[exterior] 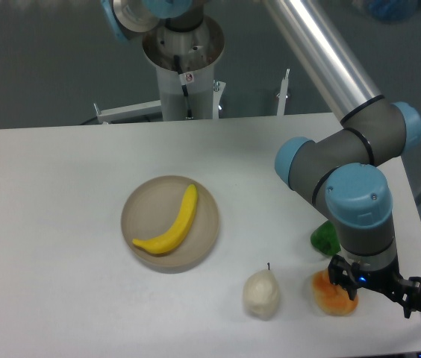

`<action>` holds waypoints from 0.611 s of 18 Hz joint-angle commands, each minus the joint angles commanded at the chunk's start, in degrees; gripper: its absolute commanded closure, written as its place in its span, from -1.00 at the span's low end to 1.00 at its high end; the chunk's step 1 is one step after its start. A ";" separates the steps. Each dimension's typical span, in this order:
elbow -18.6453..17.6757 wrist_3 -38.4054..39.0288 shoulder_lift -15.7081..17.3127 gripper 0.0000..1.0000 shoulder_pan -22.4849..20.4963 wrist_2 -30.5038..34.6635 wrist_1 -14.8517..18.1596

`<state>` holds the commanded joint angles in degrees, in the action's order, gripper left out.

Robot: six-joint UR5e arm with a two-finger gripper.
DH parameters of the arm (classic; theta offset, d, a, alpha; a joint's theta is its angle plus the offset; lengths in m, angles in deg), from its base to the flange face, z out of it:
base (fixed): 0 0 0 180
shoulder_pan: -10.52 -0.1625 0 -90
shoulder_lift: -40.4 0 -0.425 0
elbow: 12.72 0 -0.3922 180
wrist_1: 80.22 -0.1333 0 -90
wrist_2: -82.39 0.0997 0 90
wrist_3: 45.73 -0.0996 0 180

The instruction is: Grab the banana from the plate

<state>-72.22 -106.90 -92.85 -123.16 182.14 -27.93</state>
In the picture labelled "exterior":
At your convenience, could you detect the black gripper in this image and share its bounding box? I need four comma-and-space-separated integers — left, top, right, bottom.
328, 254, 421, 318

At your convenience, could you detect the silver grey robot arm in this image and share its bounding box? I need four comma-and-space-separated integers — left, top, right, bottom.
102, 1, 421, 316

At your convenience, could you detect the beige round plate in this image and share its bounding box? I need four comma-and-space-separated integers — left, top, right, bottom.
121, 175, 219, 273

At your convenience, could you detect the yellow toy banana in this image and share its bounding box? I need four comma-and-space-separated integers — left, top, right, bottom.
131, 184, 199, 254

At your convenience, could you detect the orange toy fruit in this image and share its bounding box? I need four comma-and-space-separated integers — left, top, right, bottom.
311, 269, 359, 316

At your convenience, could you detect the green toy pepper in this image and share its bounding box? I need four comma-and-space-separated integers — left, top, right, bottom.
311, 221, 341, 257

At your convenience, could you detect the white toy pear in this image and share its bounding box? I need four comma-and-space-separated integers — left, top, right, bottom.
242, 263, 281, 321

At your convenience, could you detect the white metal base frame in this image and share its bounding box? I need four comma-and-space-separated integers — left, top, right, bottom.
82, 68, 290, 125

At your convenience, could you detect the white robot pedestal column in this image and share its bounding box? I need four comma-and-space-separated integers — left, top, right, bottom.
143, 16, 225, 122

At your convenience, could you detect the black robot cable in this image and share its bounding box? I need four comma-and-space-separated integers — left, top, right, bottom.
173, 54, 195, 120

